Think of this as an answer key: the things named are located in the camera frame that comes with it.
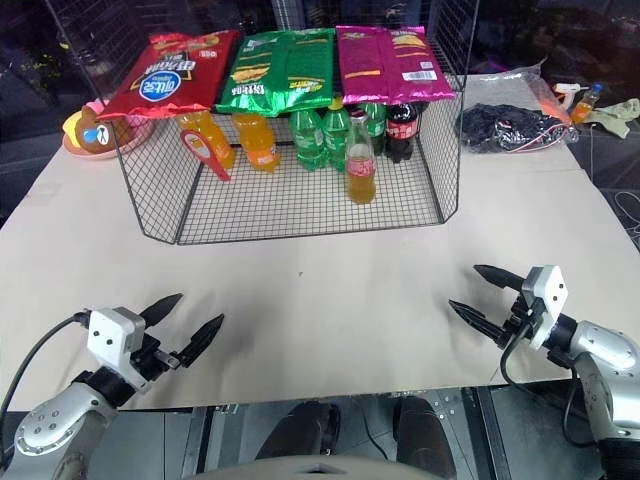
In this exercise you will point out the green chip bag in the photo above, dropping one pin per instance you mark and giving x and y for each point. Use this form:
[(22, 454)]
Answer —
[(280, 70)]

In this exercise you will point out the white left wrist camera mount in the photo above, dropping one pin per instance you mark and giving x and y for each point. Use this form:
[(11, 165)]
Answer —
[(107, 330)]

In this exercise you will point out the pink brown plush toy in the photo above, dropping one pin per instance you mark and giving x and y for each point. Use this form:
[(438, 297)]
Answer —
[(85, 132)]

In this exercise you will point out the grey rounded robot torso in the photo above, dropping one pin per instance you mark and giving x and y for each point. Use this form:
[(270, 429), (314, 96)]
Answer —
[(320, 472)]

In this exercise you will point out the clear plastic bag orange contents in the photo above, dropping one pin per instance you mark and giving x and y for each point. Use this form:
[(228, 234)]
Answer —
[(552, 107)]

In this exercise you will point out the red chip bag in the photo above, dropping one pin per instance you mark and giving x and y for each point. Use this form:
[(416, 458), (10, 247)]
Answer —
[(165, 75)]

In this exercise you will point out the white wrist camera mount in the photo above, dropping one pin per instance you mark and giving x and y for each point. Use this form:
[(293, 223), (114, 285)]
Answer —
[(547, 292), (107, 330)]

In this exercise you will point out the orange soda plastic bottle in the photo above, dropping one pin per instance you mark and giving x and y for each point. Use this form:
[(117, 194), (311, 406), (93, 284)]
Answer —
[(256, 145), (212, 132)]

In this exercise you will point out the white glue gun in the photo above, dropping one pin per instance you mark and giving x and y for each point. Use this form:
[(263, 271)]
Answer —
[(565, 90)]

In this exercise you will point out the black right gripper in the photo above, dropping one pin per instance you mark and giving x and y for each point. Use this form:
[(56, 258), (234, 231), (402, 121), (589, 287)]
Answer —
[(522, 322)]

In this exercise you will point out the green crumpled cloth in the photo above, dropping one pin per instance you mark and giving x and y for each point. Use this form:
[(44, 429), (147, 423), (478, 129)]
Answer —
[(620, 115)]

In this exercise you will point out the magenta chip bag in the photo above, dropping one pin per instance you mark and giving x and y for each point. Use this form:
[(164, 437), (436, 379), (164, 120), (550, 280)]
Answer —
[(380, 60)]

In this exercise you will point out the small orange drink bottle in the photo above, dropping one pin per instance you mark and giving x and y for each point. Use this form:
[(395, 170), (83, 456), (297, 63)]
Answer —
[(582, 110)]

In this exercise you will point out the black cola plastic bottle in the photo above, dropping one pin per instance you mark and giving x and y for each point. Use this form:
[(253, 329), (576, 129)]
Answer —
[(402, 132)]

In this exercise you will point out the glass bottle orange drink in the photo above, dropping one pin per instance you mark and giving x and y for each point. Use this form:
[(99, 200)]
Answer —
[(361, 175)]

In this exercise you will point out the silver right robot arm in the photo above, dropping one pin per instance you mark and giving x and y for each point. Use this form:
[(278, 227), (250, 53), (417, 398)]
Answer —
[(600, 350)]

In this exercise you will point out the green soda plastic bottle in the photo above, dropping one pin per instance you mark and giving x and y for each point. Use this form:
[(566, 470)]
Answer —
[(307, 142), (374, 125)]

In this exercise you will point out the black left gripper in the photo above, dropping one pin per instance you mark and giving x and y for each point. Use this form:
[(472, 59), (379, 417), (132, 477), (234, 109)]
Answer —
[(152, 360)]

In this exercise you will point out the beige paper table cover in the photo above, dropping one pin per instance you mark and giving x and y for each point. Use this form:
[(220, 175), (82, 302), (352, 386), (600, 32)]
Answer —
[(320, 310)]

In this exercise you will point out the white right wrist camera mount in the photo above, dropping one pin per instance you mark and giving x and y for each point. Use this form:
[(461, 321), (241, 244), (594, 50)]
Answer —
[(547, 292)]

